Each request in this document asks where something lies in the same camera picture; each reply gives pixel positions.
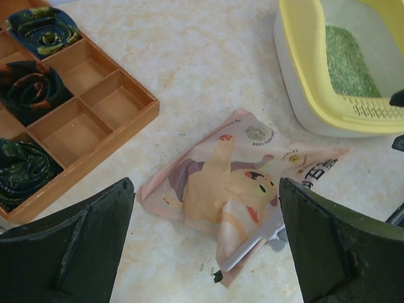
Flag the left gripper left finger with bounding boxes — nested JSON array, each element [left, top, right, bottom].
[[1, 177, 135, 302]]

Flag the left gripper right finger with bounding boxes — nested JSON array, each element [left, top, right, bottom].
[[279, 178, 403, 302]]

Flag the pink cat litter bag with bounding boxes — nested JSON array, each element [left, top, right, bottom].
[[138, 107, 352, 290]]

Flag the black bag sealing clip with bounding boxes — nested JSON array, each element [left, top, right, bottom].
[[213, 206, 288, 288]]

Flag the green cat litter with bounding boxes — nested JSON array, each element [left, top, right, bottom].
[[325, 25, 381, 98]]

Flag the yellow litter box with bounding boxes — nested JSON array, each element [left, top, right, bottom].
[[273, 0, 403, 138]]

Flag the dark rolled item lower left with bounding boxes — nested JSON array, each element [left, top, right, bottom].
[[1, 138, 62, 212]]

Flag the wooden compartment tray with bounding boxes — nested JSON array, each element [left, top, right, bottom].
[[0, 0, 160, 225]]

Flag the black orange rolled item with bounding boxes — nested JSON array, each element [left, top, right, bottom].
[[1, 61, 73, 126]]

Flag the black green rolled item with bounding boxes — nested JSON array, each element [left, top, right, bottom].
[[6, 6, 81, 59]]

